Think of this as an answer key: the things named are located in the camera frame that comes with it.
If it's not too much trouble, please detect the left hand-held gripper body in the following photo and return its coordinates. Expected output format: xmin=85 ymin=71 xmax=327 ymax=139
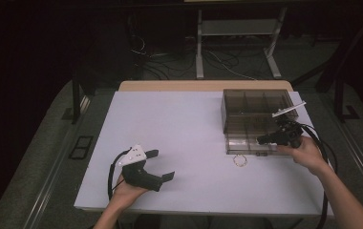
xmin=117 ymin=144 xmax=164 ymax=193

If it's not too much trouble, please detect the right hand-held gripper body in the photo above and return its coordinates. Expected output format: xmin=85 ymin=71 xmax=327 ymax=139
xmin=271 ymin=100 xmax=308 ymax=149

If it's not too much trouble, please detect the person's left hand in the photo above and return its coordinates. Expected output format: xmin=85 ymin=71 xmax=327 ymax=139
xmin=110 ymin=174 xmax=149 ymax=209

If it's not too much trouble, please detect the person's right hand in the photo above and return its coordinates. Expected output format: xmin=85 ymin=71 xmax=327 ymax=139
xmin=276 ymin=135 xmax=331 ymax=177

